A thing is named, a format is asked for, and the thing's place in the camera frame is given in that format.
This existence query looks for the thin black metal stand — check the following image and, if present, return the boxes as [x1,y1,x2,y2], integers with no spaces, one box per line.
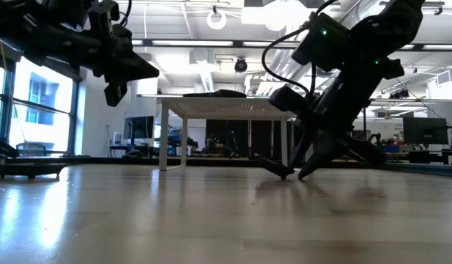
[361,98,368,142]

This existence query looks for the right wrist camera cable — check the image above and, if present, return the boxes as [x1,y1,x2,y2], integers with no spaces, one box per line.
[261,0,338,97]

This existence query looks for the small square black plate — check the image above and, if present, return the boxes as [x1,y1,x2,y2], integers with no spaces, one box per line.
[0,162,70,180]

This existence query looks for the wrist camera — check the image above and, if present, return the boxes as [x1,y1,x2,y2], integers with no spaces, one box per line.
[268,86,308,115]
[88,0,121,37]

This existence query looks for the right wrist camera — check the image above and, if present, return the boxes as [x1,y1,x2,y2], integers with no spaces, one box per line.
[268,86,308,115]

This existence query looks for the black partition panels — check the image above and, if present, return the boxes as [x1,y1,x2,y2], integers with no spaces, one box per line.
[205,119,300,161]

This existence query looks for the black oval pointed plate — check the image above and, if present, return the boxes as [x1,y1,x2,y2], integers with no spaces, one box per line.
[210,89,248,98]

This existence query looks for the long ceiling light fixture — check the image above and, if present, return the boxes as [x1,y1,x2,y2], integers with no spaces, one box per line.
[132,38,452,51]

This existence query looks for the grey mesh chair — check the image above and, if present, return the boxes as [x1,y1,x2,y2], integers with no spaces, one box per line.
[15,142,48,158]

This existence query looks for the dark cabinet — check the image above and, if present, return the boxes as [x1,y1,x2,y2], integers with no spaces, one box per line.
[408,149,443,164]

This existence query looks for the black aluminium table frame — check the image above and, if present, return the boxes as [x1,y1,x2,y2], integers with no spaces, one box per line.
[0,155,452,179]

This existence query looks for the white perforated metal shelf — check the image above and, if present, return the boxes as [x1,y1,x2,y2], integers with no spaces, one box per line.
[156,95,297,172]

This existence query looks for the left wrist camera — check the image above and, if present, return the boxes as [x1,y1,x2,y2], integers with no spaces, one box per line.
[88,0,121,37]

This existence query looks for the large window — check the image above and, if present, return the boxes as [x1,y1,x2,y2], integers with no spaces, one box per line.
[0,58,75,157]

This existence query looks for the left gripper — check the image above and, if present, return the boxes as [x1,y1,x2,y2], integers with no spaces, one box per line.
[82,27,160,108]

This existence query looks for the black computer monitor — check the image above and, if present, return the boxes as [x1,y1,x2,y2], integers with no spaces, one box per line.
[123,116,155,147]
[402,117,450,145]

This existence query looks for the dark curved chair part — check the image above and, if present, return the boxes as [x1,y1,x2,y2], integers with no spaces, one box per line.
[0,136,20,159]

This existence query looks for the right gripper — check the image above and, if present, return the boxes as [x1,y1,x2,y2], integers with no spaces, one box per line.
[283,61,388,181]

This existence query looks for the black round ceiling speaker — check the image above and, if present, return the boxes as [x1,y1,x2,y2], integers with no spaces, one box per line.
[234,57,249,74]

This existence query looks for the white hanging ring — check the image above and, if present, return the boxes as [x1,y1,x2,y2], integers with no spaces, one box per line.
[206,10,228,31]

